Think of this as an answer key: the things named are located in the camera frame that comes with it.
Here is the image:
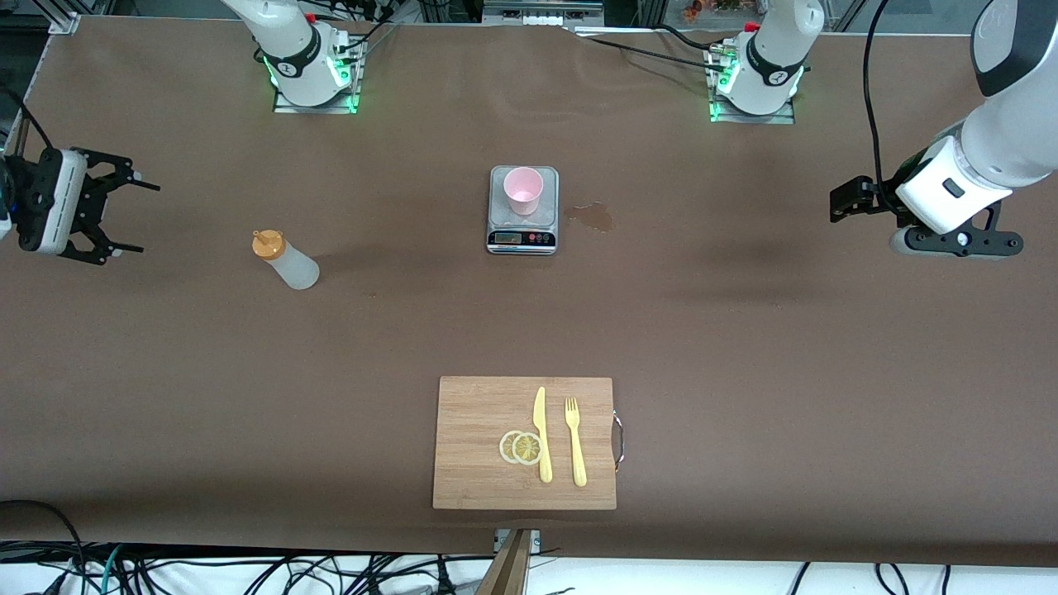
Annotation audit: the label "translucent sauce bottle orange cap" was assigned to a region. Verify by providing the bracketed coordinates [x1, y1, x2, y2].
[251, 229, 321, 291]

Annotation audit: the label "pink plastic cup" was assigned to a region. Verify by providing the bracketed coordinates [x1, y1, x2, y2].
[503, 166, 545, 217]

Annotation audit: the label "brown table cover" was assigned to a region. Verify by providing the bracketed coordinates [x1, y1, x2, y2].
[0, 15, 1058, 568]

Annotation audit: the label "orange artificial flowers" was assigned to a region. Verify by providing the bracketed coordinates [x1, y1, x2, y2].
[682, 0, 749, 24]

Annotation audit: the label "silver digital kitchen scale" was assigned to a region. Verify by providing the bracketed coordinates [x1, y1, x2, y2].
[486, 165, 560, 256]

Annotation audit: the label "white power strip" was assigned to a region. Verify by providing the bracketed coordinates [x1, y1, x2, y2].
[482, 0, 606, 28]

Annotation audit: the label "yellow plastic fork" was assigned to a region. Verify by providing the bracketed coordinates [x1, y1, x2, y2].
[565, 397, 589, 488]

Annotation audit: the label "yellow plastic knife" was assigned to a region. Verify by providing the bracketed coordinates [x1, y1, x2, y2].
[532, 386, 554, 484]

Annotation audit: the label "bamboo cutting board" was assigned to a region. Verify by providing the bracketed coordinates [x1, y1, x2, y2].
[431, 376, 626, 512]

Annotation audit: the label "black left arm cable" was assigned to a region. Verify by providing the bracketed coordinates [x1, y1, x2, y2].
[862, 0, 898, 195]

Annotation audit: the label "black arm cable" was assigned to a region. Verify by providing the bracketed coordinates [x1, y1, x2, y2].
[862, 0, 898, 195]
[0, 83, 55, 154]

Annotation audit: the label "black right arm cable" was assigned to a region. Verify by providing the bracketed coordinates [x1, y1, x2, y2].
[0, 83, 55, 154]

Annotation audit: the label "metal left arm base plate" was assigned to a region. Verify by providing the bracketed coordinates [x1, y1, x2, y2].
[709, 50, 796, 125]

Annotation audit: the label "aluminium frame profile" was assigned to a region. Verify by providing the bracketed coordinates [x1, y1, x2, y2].
[45, 0, 83, 36]

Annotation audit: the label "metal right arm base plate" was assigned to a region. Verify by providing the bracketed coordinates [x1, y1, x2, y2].
[273, 37, 361, 115]

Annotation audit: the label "black power cable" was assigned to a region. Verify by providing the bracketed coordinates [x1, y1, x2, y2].
[589, 35, 732, 75]
[657, 23, 728, 52]

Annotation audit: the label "black looped cable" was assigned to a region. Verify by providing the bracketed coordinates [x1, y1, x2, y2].
[0, 499, 88, 579]

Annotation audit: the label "teal cable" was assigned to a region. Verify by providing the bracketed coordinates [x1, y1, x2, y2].
[99, 544, 125, 595]

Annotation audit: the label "wooden post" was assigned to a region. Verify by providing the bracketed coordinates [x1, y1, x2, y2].
[475, 529, 534, 595]

